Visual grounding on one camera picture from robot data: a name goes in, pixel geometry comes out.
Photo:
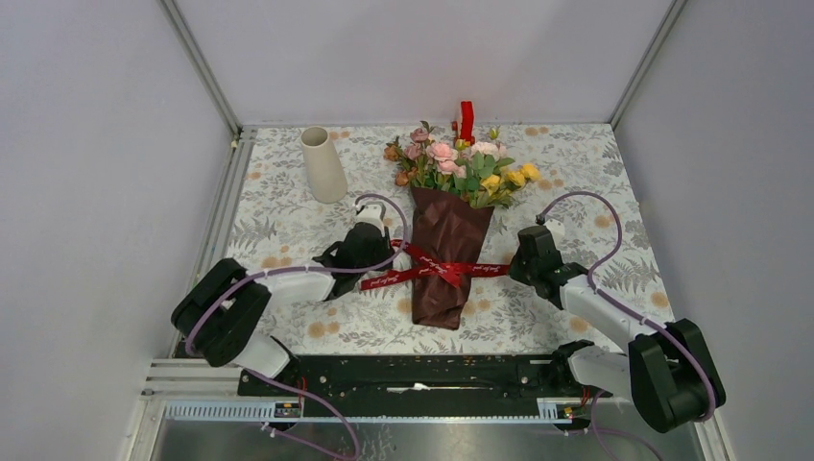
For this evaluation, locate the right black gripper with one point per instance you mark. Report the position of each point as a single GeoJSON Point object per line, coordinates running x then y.
{"type": "Point", "coordinates": [515, 272]}

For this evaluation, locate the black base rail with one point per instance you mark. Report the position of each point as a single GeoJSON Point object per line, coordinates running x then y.
{"type": "Point", "coordinates": [469, 388]}

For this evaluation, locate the beige ceramic vase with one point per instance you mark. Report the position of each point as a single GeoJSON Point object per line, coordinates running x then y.
{"type": "Point", "coordinates": [324, 171]}

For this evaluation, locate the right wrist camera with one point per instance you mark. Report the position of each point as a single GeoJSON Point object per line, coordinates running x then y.
{"type": "Point", "coordinates": [557, 230]}

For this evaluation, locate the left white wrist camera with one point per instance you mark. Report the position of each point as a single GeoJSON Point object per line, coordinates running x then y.
{"type": "Point", "coordinates": [371, 213]}

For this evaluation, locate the brown flower bouquet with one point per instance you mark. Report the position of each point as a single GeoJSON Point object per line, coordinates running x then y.
{"type": "Point", "coordinates": [455, 189]}

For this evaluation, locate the red yellow toy block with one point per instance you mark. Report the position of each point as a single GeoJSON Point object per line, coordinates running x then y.
{"type": "Point", "coordinates": [463, 125]}

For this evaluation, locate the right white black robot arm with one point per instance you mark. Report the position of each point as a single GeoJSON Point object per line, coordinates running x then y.
{"type": "Point", "coordinates": [665, 370]}

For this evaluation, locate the red printed ribbon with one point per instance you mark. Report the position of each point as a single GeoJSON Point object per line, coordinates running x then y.
{"type": "Point", "coordinates": [450, 272]}

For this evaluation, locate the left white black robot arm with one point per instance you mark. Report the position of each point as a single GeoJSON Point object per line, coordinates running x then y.
{"type": "Point", "coordinates": [219, 316]}

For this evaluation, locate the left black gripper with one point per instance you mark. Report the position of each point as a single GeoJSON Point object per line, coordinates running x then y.
{"type": "Point", "coordinates": [385, 245]}

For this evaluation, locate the floral patterned tablecloth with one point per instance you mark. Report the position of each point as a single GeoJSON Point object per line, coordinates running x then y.
{"type": "Point", "coordinates": [278, 223]}

